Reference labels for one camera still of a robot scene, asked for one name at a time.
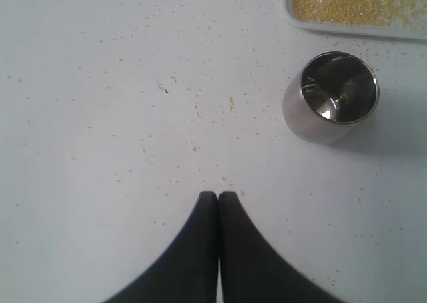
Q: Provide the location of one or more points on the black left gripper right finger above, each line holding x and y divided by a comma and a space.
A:
251, 270

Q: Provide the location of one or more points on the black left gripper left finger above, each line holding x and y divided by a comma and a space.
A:
187, 271

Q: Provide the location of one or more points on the stainless steel cup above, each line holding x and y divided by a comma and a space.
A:
331, 95

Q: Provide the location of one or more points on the yellow and white grain mix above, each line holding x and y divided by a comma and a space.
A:
405, 13

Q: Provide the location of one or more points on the white rectangular plastic tray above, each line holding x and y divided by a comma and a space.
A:
359, 30

